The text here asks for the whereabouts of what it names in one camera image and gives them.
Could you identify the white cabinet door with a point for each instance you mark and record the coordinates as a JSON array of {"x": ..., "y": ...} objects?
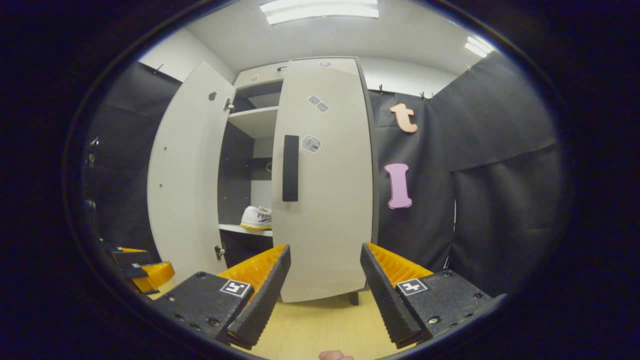
[
  {"x": 335, "y": 225},
  {"x": 185, "y": 175}
]

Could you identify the black backdrop cloth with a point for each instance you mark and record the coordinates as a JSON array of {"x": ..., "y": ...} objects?
[
  {"x": 125, "y": 165},
  {"x": 430, "y": 200},
  {"x": 505, "y": 215}
]

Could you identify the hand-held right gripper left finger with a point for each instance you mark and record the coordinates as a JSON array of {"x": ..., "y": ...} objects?
[{"x": 265, "y": 300}]

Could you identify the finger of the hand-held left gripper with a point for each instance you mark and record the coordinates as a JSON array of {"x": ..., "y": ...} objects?
[
  {"x": 160, "y": 274},
  {"x": 132, "y": 257}
]

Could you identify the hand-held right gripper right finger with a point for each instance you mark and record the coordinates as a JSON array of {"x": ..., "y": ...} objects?
[{"x": 387, "y": 300}]

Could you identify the ceiling light panel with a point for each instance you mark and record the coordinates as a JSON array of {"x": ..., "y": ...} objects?
[
  {"x": 478, "y": 46},
  {"x": 320, "y": 11}
]

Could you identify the white shoe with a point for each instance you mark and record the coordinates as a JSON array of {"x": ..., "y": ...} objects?
[{"x": 256, "y": 219}]

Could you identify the white shoe cabinet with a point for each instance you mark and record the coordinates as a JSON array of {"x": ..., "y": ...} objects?
[{"x": 235, "y": 175}]

